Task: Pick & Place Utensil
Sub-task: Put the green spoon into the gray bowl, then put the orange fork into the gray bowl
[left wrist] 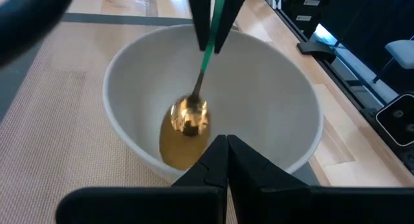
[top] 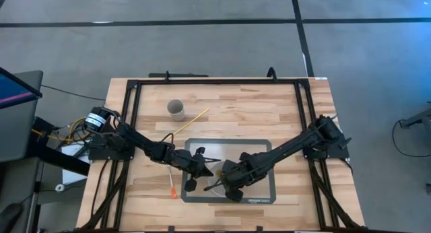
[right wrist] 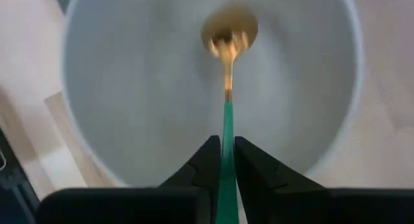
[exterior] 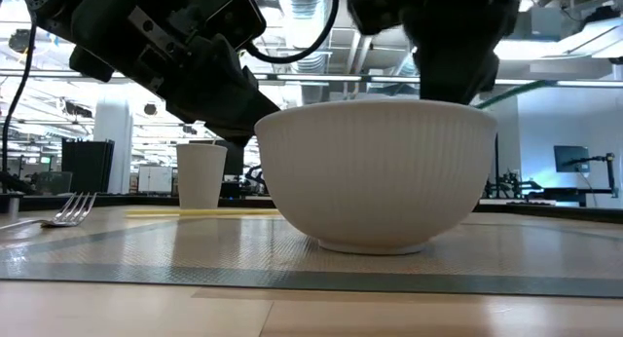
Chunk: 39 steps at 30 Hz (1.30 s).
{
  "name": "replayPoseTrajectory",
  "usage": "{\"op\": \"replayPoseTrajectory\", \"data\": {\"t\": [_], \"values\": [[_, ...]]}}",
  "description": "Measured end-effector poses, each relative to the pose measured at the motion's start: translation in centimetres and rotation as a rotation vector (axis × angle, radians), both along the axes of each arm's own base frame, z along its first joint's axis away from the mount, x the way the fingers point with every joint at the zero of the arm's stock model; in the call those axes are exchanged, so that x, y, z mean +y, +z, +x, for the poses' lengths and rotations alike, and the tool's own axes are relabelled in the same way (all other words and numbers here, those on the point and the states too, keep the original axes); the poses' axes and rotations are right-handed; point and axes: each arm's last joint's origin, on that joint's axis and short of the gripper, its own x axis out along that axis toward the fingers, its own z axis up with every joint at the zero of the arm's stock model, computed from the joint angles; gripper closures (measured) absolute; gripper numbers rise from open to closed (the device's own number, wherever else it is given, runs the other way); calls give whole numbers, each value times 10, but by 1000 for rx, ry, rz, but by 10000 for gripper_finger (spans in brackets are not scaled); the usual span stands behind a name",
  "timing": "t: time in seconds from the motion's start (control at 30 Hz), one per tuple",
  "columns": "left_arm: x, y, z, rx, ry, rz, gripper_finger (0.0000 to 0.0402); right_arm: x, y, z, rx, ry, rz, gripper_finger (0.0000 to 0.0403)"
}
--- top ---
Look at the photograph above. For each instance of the white sheet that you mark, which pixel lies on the white sheet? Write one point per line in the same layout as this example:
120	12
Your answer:
72	175

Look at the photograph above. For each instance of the yellow chopstick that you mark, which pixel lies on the yellow chopstick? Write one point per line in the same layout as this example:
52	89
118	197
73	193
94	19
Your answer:
192	121

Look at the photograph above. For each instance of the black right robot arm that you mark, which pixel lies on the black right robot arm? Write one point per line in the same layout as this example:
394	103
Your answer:
289	147

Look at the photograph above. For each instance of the black aluminium table frame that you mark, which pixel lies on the black aluminium table frame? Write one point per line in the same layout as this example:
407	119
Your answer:
219	81

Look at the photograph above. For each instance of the computer monitor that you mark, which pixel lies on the computer monitor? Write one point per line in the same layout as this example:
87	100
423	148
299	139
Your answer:
13	91

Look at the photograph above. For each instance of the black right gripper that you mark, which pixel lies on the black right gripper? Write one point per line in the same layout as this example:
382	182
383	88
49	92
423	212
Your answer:
232	184

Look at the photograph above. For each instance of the grey metal stand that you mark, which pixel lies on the grey metal stand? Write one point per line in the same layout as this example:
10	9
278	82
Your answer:
417	118

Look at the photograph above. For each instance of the black bar behind table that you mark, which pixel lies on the black bar behind table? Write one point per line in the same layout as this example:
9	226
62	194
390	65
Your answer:
182	75

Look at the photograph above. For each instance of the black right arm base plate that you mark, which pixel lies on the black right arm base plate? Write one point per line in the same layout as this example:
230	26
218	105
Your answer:
336	155

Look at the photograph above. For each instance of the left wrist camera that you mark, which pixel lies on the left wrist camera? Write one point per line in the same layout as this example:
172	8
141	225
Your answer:
184	157

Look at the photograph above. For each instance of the white tape roll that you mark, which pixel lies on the white tape roll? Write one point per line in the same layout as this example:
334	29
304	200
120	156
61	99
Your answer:
56	189

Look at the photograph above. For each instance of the grey paper cup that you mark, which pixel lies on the grey paper cup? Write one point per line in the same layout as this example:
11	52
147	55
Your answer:
175	113

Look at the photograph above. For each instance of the black computer mouse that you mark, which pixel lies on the black computer mouse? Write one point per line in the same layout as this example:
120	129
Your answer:
10	217

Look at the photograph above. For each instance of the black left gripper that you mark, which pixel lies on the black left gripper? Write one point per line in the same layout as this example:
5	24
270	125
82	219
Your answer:
193	169

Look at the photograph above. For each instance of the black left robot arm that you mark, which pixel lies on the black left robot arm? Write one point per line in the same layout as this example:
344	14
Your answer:
141	142

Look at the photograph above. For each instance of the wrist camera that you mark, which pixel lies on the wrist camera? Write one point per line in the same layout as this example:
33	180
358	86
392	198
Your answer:
184	157
232	168

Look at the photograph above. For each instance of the clear black-edged baking mat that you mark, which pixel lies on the clear black-edged baking mat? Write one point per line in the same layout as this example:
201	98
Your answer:
256	149

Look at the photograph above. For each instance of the black desk beam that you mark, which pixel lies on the black desk beam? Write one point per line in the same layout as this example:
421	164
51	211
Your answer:
60	160

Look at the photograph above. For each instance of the black arched clamp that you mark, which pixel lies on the black arched clamp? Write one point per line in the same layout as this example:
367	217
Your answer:
268	74

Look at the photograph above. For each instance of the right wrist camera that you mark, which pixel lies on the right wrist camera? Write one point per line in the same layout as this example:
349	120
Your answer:
232	168

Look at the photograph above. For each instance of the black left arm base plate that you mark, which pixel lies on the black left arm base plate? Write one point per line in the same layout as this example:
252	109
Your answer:
111	155

